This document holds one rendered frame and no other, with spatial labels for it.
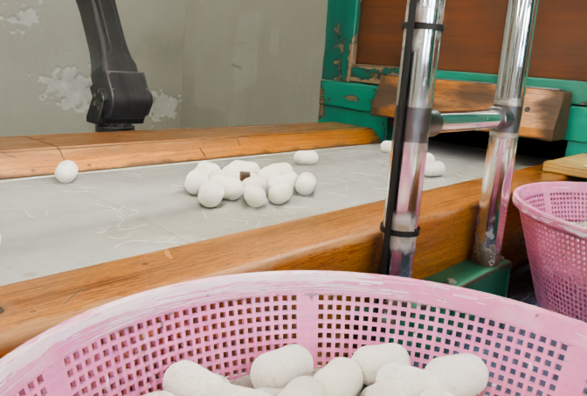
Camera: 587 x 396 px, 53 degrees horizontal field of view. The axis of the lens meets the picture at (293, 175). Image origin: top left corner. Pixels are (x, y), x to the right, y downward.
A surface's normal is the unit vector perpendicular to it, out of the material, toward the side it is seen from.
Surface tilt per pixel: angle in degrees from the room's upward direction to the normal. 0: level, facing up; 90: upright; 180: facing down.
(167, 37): 91
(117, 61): 60
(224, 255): 0
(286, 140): 45
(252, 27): 90
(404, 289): 75
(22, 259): 0
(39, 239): 0
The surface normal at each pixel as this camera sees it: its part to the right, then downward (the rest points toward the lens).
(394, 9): -0.66, 0.09
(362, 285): 0.00, -0.07
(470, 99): -0.59, -0.31
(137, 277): 0.07, -0.98
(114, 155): 0.58, -0.56
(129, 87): 0.65, -0.32
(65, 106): 0.70, 0.19
